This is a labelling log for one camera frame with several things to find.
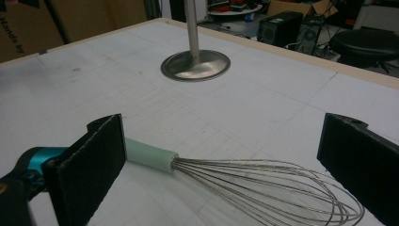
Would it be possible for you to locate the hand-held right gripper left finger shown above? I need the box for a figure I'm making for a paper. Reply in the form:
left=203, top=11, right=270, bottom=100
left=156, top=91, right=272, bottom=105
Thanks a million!
left=42, top=113, right=128, bottom=226

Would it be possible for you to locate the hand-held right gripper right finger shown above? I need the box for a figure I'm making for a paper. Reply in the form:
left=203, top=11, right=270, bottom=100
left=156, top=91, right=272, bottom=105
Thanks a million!
left=316, top=112, right=399, bottom=226

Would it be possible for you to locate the wire whisk with mint handle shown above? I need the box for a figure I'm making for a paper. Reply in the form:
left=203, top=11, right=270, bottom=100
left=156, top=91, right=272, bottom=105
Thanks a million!
left=124, top=137, right=366, bottom=226

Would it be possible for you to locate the black round stool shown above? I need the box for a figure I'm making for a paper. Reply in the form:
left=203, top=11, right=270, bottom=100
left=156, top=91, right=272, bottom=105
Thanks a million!
left=328, top=28, right=399, bottom=75

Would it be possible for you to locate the grey computer tower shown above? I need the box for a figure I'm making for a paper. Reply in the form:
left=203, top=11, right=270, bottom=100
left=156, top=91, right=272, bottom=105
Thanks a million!
left=296, top=13, right=327, bottom=55

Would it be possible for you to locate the metal stand with round base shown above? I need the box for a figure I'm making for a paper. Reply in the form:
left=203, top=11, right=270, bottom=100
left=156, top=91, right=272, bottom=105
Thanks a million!
left=160, top=0, right=231, bottom=83

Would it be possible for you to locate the black computer tower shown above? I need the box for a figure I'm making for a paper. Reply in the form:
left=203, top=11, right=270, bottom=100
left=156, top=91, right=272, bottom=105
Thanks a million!
left=257, top=10, right=304, bottom=49

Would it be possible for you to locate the large brown cardboard box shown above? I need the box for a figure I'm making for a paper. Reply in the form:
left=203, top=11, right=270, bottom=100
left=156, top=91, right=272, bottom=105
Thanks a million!
left=0, top=0, right=149, bottom=64

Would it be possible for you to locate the open brown cardboard box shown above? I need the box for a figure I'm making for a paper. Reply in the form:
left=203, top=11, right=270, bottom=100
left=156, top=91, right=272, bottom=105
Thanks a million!
left=266, top=0, right=339, bottom=19

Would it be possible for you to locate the round white table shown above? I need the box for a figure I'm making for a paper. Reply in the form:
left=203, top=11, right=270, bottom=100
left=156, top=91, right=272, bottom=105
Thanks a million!
left=207, top=3, right=263, bottom=17

